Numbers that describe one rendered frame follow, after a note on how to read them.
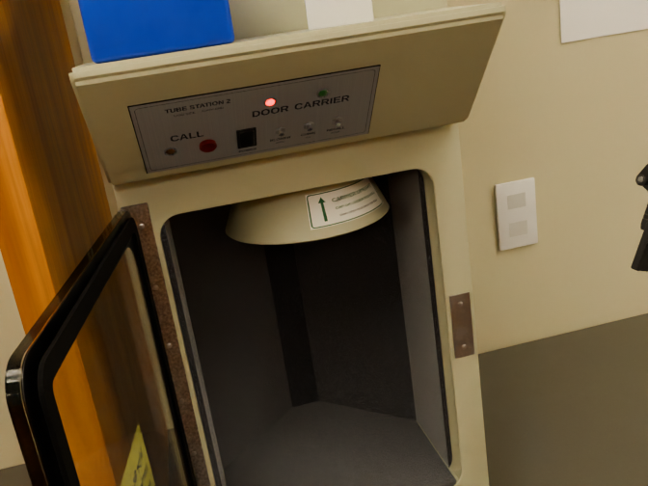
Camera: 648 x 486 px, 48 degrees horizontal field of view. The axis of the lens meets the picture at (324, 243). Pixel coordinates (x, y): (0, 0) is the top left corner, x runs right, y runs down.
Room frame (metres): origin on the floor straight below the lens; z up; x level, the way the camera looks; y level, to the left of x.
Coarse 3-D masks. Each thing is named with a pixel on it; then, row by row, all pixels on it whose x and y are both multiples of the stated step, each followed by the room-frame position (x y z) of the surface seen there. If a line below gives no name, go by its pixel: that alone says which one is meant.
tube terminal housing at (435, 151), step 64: (256, 0) 0.64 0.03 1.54; (384, 0) 0.66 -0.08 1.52; (448, 128) 0.67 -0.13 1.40; (128, 192) 0.62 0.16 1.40; (192, 192) 0.63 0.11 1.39; (256, 192) 0.64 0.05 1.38; (448, 192) 0.67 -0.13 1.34; (448, 256) 0.67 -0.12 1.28; (448, 320) 0.67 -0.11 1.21; (192, 384) 0.62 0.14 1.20; (448, 384) 0.69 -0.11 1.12
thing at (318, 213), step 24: (312, 192) 0.68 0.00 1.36; (336, 192) 0.68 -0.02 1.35; (360, 192) 0.70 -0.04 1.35; (240, 216) 0.70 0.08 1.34; (264, 216) 0.68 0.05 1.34; (288, 216) 0.67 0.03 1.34; (312, 216) 0.67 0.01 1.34; (336, 216) 0.67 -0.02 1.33; (360, 216) 0.68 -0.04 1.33; (240, 240) 0.69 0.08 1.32; (264, 240) 0.67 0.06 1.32; (288, 240) 0.66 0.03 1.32; (312, 240) 0.66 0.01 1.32
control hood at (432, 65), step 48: (240, 48) 0.52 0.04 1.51; (288, 48) 0.53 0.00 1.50; (336, 48) 0.54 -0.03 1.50; (384, 48) 0.55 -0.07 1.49; (432, 48) 0.57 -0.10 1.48; (480, 48) 0.58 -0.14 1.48; (96, 96) 0.52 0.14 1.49; (144, 96) 0.53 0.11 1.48; (384, 96) 0.59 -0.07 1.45; (432, 96) 0.61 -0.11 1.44; (96, 144) 0.56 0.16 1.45; (336, 144) 0.63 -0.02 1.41
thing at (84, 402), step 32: (128, 256) 0.56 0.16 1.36; (64, 288) 0.40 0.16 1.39; (128, 288) 0.53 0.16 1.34; (96, 320) 0.43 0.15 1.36; (128, 320) 0.51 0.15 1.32; (96, 352) 0.42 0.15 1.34; (128, 352) 0.49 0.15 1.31; (64, 384) 0.35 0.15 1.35; (96, 384) 0.40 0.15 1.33; (128, 384) 0.47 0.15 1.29; (160, 384) 0.56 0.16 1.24; (64, 416) 0.34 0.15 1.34; (96, 416) 0.39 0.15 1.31; (128, 416) 0.45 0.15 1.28; (160, 416) 0.53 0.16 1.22; (32, 448) 0.30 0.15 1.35; (96, 448) 0.37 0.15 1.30; (128, 448) 0.43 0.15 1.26; (160, 448) 0.51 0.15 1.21; (32, 480) 0.30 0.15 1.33; (96, 480) 0.36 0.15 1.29; (128, 480) 0.41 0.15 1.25; (160, 480) 0.49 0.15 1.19
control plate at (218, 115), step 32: (192, 96) 0.54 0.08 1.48; (224, 96) 0.55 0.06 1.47; (256, 96) 0.56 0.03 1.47; (288, 96) 0.56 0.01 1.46; (352, 96) 0.58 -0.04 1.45; (160, 128) 0.55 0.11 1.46; (192, 128) 0.56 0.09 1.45; (224, 128) 0.57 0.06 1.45; (256, 128) 0.58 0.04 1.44; (288, 128) 0.59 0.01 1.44; (320, 128) 0.60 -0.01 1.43; (352, 128) 0.61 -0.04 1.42; (160, 160) 0.58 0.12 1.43; (192, 160) 0.59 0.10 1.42
